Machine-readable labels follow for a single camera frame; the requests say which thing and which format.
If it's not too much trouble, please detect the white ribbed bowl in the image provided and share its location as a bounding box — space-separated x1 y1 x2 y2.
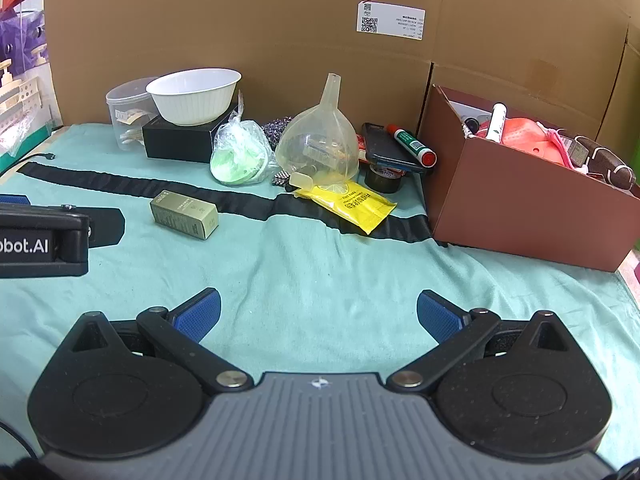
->
146 68 242 128

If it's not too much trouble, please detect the black rectangular box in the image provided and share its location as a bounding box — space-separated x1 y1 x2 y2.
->
142 102 241 164

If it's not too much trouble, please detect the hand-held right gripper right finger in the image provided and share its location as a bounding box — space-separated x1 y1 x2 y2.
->
387 289 573 394

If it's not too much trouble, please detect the black tape roll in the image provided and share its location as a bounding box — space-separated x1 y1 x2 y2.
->
364 162 406 195

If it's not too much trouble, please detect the translucent plastic funnel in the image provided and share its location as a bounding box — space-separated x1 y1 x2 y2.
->
275 73 361 191

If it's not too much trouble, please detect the pink strap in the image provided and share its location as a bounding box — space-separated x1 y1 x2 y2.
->
542 127 577 167

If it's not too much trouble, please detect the yellow packet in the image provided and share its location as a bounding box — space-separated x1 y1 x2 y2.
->
293 180 398 235

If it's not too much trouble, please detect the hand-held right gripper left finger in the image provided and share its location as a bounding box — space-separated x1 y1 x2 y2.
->
67 287 253 394

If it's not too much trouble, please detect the white pegboard rack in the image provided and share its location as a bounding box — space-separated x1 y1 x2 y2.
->
0 57 44 132

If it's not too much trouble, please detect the red perforated plastic item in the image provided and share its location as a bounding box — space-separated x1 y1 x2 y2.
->
472 116 567 164

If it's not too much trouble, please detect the clear plastic container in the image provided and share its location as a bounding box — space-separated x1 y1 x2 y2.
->
106 77 161 151

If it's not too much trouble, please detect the black fabric strip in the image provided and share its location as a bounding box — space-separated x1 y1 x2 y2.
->
10 160 448 247

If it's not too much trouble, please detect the clear bag with green item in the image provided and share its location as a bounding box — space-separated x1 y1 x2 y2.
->
210 109 282 187

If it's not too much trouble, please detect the black phone case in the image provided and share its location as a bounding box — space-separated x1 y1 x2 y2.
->
361 121 435 175

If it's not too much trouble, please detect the black cable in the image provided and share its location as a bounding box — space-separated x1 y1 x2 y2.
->
0 151 56 177

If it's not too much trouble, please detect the metal scouring pad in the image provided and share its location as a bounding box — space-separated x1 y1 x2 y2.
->
260 116 294 149

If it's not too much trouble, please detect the teal cloth mat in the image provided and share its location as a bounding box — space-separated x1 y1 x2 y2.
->
0 122 640 401

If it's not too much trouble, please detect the brown cardboard box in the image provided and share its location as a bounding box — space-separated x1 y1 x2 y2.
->
419 84 640 274

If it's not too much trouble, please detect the brown cardboard backdrop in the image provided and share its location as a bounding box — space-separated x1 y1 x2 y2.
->
42 0 640 141

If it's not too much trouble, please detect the small olive green box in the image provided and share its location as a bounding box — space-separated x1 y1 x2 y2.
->
149 190 220 240

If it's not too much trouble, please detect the white printed label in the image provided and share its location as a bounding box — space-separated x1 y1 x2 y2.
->
356 1 426 39

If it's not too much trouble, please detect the green marker with red cap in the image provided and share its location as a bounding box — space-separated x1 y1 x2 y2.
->
386 124 439 169

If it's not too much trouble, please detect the blue playing card box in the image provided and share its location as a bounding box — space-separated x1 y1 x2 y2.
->
347 132 372 165

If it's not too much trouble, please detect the white marker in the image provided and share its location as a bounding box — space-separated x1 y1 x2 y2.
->
486 103 509 144

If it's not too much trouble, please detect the purple item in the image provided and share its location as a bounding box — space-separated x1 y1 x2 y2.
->
0 7 51 74

